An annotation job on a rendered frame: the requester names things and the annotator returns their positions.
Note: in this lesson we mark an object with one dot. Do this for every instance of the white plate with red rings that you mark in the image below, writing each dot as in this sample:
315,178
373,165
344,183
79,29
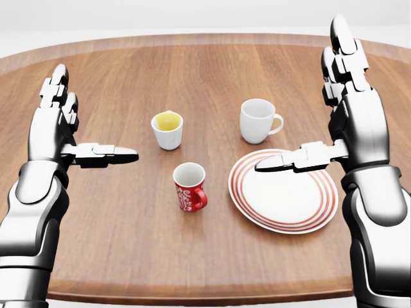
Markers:
282,199

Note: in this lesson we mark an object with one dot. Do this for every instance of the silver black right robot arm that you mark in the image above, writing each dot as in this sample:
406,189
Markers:
379,237

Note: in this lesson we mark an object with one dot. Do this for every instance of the white cup with yellow inside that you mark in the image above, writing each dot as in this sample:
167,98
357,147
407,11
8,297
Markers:
167,130

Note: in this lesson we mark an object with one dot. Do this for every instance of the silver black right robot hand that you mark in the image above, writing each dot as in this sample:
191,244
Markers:
363,128

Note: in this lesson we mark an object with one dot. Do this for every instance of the red patterned mug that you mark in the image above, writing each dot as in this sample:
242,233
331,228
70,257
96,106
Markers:
190,189

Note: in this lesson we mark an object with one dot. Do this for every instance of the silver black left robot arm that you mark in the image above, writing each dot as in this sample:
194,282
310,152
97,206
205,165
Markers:
32,231

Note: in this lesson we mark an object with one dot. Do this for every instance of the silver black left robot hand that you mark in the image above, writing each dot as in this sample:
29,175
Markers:
45,134

